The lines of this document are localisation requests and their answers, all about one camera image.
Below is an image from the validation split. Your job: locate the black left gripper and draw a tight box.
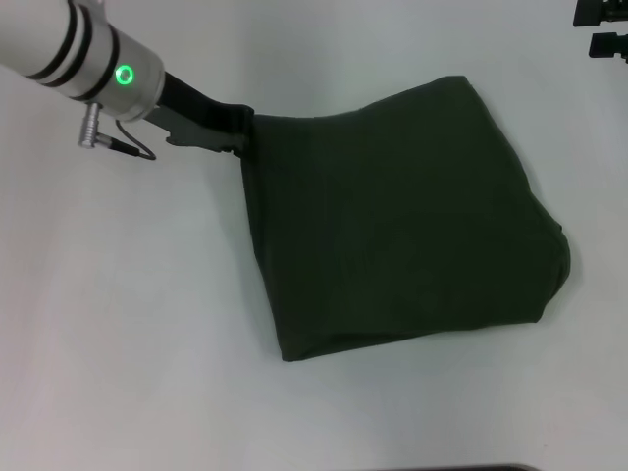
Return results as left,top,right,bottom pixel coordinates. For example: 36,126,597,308
146,71,255,157

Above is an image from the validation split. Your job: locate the dark green FREE t-shirt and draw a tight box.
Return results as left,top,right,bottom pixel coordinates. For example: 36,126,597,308
239,75,573,363

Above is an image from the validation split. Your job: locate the dark flat strip grey rim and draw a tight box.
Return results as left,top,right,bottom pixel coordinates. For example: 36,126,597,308
439,462,542,471

